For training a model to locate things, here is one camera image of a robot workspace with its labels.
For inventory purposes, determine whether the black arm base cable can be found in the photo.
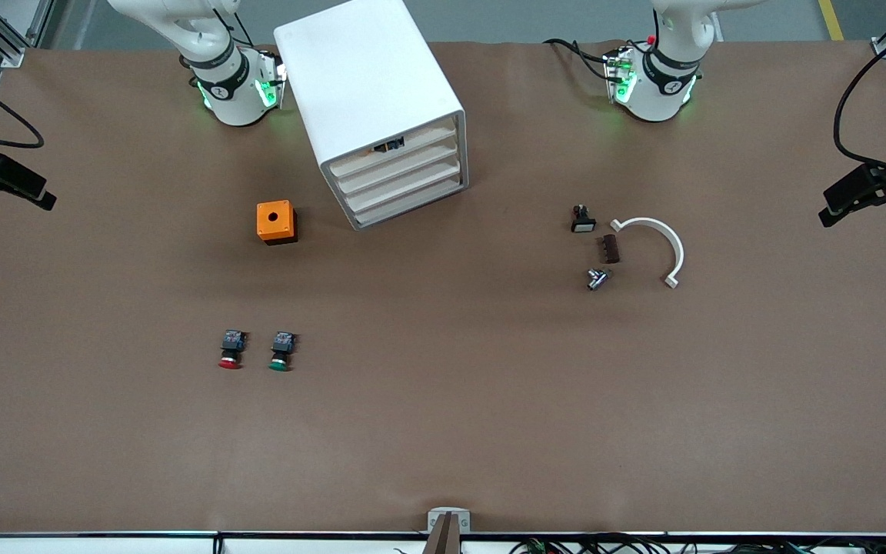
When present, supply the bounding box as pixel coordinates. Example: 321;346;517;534
542;37;619;82

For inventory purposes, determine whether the white curved plastic bracket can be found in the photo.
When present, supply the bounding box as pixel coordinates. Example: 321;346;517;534
610;217;685;290

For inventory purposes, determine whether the red mushroom push button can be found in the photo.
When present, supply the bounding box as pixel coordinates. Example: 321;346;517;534
218;329;248;371

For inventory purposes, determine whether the grey table edge bracket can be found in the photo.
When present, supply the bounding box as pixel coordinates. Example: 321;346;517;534
421;506;472;554

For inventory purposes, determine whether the orange box with round hole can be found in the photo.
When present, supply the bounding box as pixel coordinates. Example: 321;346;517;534
256;200;298;246

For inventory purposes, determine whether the green mushroom push button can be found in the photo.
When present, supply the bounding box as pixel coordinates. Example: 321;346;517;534
268;331;296;373

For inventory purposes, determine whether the tangled cable bundle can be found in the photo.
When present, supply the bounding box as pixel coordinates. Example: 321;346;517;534
511;537;886;554

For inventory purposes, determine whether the white table edge rail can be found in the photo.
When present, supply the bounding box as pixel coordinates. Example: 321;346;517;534
0;531;886;554

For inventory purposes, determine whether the white drawer cabinet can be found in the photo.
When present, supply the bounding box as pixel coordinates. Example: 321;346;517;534
273;0;469;232

